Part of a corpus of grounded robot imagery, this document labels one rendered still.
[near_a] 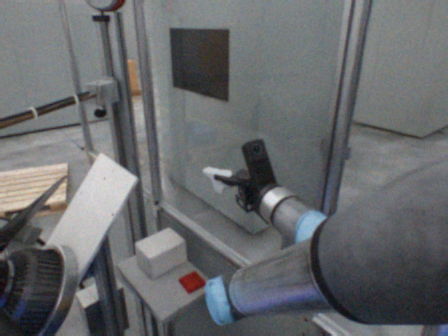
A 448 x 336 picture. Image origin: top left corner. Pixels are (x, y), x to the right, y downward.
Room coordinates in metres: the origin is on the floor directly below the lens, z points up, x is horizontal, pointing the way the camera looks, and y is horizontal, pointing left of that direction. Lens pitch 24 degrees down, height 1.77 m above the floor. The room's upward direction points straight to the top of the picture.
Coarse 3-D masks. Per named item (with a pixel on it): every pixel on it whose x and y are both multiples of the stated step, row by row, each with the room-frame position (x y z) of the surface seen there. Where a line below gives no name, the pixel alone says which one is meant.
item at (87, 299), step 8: (88, 288) 0.93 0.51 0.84; (120, 288) 0.93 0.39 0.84; (80, 296) 0.89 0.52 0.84; (88, 296) 0.89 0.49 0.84; (96, 296) 0.89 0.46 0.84; (120, 296) 0.93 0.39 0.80; (80, 304) 0.87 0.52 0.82; (88, 304) 0.85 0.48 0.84; (96, 304) 0.87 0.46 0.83; (120, 304) 0.92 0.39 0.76; (80, 312) 0.89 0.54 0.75; (88, 312) 0.85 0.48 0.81; (96, 312) 0.86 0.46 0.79; (88, 320) 0.84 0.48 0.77; (96, 320) 0.86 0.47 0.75; (128, 320) 0.94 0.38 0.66; (88, 328) 0.84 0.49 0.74; (96, 328) 0.86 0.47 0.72
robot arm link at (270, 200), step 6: (270, 192) 0.54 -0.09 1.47; (276, 192) 0.54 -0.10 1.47; (282, 192) 0.53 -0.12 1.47; (288, 192) 0.54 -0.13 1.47; (264, 198) 0.54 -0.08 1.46; (270, 198) 0.53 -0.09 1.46; (276, 198) 0.52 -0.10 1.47; (282, 198) 0.52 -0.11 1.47; (264, 204) 0.53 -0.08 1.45; (270, 204) 0.52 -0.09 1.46; (264, 210) 0.52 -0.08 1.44; (270, 210) 0.51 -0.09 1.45; (264, 216) 0.53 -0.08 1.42; (270, 216) 0.51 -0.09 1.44; (270, 222) 0.51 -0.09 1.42
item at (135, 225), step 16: (112, 16) 1.19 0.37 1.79; (96, 32) 1.21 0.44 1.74; (112, 32) 1.20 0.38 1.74; (112, 48) 1.20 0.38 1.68; (112, 64) 1.20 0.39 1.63; (128, 80) 1.24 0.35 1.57; (128, 96) 1.23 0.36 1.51; (128, 112) 1.21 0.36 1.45; (112, 128) 1.21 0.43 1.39; (128, 128) 1.20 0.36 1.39; (128, 144) 1.19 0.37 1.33; (128, 160) 1.20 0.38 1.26; (128, 208) 1.21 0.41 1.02; (144, 208) 1.24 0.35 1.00; (128, 224) 1.21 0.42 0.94; (144, 224) 1.23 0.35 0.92; (128, 240) 1.21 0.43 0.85; (144, 320) 1.22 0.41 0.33
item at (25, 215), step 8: (64, 176) 0.72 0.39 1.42; (56, 184) 0.68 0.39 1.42; (48, 192) 0.66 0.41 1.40; (40, 200) 0.65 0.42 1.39; (32, 208) 0.65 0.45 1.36; (40, 208) 0.71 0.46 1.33; (16, 216) 0.58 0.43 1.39; (24, 216) 0.53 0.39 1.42; (32, 216) 0.69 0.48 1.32; (8, 224) 0.55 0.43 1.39; (16, 224) 0.64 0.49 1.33; (24, 224) 0.68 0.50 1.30; (0, 232) 0.54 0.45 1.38; (8, 232) 0.64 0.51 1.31; (16, 232) 0.67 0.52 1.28; (0, 240) 0.63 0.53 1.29; (8, 240) 0.66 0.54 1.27
